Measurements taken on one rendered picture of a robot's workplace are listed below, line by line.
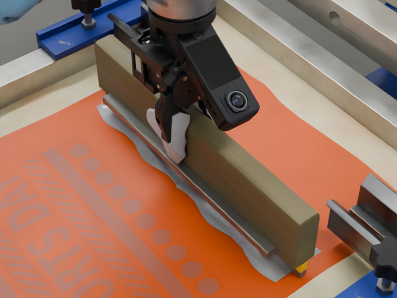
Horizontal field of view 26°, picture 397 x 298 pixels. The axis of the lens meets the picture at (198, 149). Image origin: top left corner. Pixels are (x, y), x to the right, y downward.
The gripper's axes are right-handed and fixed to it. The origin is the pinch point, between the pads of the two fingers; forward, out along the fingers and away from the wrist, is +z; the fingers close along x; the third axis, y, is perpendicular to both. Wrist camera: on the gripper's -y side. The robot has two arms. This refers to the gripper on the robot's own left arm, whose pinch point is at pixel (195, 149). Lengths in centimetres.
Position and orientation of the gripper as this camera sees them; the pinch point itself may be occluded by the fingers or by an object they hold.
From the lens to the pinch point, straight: 102.1
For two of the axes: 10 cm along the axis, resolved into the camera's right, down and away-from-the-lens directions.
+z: 0.1, 7.0, 7.1
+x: -7.9, 4.4, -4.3
